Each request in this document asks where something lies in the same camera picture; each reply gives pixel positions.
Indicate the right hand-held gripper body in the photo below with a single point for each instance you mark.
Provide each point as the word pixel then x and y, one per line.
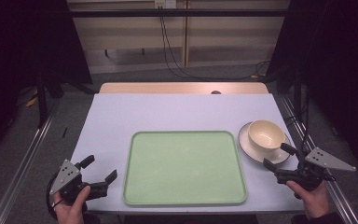
pixel 315 165

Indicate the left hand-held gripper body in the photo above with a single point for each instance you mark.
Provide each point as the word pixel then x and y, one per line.
pixel 64 177

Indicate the cream ceramic bowl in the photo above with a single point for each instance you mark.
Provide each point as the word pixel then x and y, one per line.
pixel 265 137

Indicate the cream saucer with dark rim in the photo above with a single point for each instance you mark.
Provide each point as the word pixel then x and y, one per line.
pixel 248 146

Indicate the person's left hand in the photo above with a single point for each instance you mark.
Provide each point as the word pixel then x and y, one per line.
pixel 71 209

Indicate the person's right hand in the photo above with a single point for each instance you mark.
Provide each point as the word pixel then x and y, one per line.
pixel 313 199

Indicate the small black stick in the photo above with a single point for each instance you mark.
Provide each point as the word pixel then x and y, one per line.
pixel 64 132

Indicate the black metal stand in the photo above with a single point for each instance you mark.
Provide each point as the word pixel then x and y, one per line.
pixel 42 102
pixel 297 96

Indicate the light green plastic tray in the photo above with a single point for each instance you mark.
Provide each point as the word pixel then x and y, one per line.
pixel 185 169

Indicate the yellow floor marker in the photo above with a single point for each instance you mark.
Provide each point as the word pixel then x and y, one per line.
pixel 31 101

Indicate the black curtain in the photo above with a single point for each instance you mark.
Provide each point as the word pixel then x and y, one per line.
pixel 338 62
pixel 18 46

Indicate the aluminium floor rail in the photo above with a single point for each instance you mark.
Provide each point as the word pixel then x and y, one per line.
pixel 24 161
pixel 338 196

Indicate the light wooden post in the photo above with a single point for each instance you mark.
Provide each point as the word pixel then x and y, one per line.
pixel 185 37

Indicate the black horizontal frame bar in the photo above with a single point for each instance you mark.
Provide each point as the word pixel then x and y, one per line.
pixel 180 13

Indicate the white wall socket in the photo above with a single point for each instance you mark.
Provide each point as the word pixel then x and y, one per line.
pixel 165 3

